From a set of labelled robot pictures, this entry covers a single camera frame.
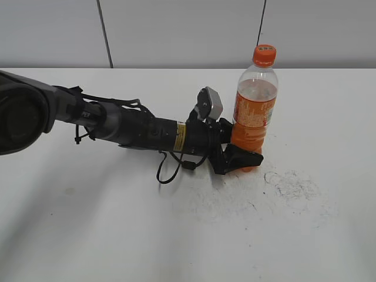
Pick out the orange drink plastic bottle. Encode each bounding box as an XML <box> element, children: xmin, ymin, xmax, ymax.
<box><xmin>231</xmin><ymin>60</ymin><xmax>278</xmax><ymax>154</ymax></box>

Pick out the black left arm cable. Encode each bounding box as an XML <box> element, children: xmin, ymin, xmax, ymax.
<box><xmin>156</xmin><ymin>149</ymin><xmax>210</xmax><ymax>185</ymax></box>

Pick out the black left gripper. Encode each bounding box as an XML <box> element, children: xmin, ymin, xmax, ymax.
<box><xmin>184</xmin><ymin>117</ymin><xmax>264</xmax><ymax>175</ymax></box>

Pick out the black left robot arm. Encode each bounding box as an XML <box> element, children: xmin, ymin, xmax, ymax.
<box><xmin>1</xmin><ymin>71</ymin><xmax>263</xmax><ymax>175</ymax></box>

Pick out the orange bottle cap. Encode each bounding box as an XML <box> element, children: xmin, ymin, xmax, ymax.
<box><xmin>253</xmin><ymin>44</ymin><xmax>277</xmax><ymax>68</ymax></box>

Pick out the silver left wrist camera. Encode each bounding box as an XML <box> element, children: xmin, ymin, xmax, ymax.
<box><xmin>194</xmin><ymin>86</ymin><xmax>223</xmax><ymax>120</ymax></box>

